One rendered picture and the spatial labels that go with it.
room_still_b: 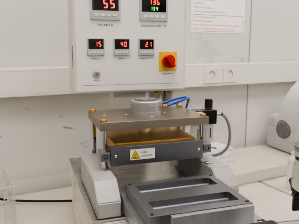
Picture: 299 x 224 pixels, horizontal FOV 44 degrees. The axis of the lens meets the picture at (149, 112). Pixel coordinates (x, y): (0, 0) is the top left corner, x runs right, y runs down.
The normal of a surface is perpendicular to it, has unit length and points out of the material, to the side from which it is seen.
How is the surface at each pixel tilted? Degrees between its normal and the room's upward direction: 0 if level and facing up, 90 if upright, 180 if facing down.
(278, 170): 90
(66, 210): 0
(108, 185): 41
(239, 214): 90
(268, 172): 90
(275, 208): 0
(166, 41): 90
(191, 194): 0
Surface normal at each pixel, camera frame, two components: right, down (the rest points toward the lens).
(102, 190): 0.20, -0.64
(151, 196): 0.00, -0.99
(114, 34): 0.30, 0.16
